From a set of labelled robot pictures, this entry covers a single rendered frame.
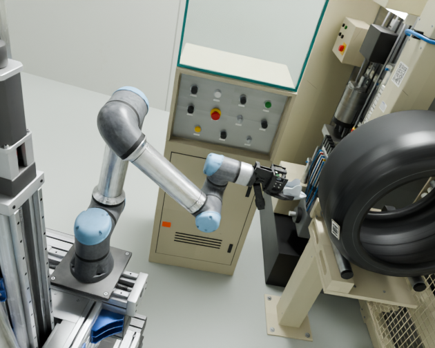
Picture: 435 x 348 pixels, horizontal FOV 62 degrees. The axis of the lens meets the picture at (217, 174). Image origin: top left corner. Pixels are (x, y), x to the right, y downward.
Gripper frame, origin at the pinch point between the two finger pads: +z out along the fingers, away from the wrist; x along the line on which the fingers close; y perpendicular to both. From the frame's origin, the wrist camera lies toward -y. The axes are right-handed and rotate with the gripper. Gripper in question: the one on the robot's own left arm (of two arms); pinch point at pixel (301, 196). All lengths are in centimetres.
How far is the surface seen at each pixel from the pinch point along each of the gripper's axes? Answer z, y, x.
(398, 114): 19.3, 34.5, 10.3
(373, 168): 10.8, 22.8, -8.6
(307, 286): 42, -70, 25
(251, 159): -7, -24, 55
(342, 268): 23.2, -17.7, -10.6
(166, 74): -71, -79, 266
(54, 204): -112, -126, 91
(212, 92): -36, 1, 60
